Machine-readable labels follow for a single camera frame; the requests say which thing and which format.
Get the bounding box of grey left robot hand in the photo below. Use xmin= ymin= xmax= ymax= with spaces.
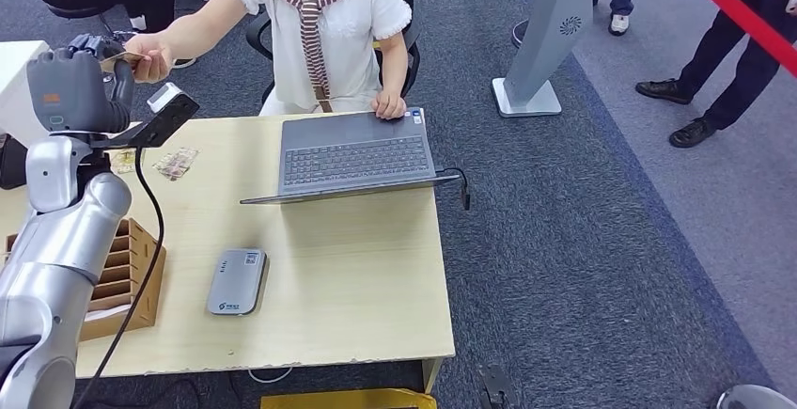
xmin=25 ymin=33 xmax=135 ymax=135

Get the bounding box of red barrier belt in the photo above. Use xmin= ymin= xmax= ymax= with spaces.
xmin=667 ymin=0 xmax=797 ymax=77

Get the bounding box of yellow floor tape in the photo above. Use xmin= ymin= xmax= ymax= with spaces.
xmin=259 ymin=388 xmax=438 ymax=409

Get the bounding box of person's left hand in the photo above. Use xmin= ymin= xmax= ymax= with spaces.
xmin=370 ymin=89 xmax=409 ymax=121

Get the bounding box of black laptop power cable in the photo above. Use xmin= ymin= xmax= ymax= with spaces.
xmin=435 ymin=167 xmax=472 ymax=212

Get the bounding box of wooden slotted card holder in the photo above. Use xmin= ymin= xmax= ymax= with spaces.
xmin=5 ymin=217 xmax=168 ymax=342

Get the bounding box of black bag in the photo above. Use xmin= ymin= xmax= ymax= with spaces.
xmin=0 ymin=134 xmax=30 ymax=191

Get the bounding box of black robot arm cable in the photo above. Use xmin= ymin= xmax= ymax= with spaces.
xmin=71 ymin=147 xmax=165 ymax=409

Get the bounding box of grey laptop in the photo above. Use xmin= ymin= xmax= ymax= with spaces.
xmin=240 ymin=107 xmax=463 ymax=207

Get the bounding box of grey kiosk stand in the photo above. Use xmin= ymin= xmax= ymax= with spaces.
xmin=492 ymin=0 xmax=595 ymax=118

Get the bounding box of person's right hand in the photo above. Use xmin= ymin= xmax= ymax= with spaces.
xmin=124 ymin=33 xmax=175 ymax=86

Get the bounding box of black office chair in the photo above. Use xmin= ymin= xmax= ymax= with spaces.
xmin=245 ymin=0 xmax=422 ymax=106

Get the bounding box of white cable under desk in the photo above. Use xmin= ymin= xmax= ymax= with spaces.
xmin=247 ymin=365 xmax=294 ymax=386

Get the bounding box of black ribbed foot pedal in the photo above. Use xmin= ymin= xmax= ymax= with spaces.
xmin=479 ymin=365 xmax=519 ymax=409

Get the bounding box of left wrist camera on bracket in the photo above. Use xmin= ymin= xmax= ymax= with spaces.
xmin=89 ymin=82 xmax=201 ymax=149

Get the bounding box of pale ID card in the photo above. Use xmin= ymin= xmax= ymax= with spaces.
xmin=160 ymin=147 xmax=201 ymax=176

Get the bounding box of chrome base stool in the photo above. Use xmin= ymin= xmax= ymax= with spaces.
xmin=46 ymin=4 xmax=148 ymax=43

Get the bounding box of white cabinet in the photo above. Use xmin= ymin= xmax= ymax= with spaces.
xmin=0 ymin=39 xmax=51 ymax=146

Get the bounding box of grey card reader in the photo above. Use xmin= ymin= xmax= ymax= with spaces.
xmin=206 ymin=248 xmax=270 ymax=317

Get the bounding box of beige wooden desk leg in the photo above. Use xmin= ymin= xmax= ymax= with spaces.
xmin=422 ymin=357 xmax=445 ymax=396

